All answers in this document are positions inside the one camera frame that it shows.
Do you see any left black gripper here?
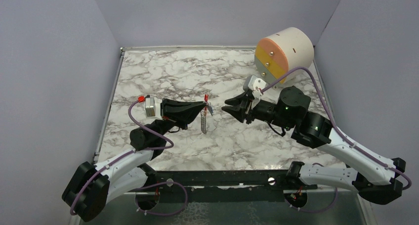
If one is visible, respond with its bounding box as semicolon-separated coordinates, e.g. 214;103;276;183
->
152;98;206;139

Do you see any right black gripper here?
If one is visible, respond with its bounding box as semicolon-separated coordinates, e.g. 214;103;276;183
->
222;91;293;130

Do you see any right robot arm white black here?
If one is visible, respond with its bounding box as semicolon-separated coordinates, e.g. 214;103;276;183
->
222;86;406;205

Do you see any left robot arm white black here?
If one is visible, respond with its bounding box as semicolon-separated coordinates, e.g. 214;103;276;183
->
62;95;212;222

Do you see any round drawer box pastel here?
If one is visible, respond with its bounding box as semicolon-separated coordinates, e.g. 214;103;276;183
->
254;27;314;83

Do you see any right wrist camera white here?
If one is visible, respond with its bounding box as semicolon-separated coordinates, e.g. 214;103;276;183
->
243;75;266;99

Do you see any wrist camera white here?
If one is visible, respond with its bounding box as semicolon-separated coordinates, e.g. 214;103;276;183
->
243;75;266;99
138;95;163;120

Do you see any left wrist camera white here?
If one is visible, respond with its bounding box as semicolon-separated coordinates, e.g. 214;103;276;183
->
138;95;163;120

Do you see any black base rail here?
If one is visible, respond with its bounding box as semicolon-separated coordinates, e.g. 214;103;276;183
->
133;165;300;205

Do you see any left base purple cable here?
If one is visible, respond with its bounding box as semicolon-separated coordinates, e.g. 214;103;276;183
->
134;180;189;217

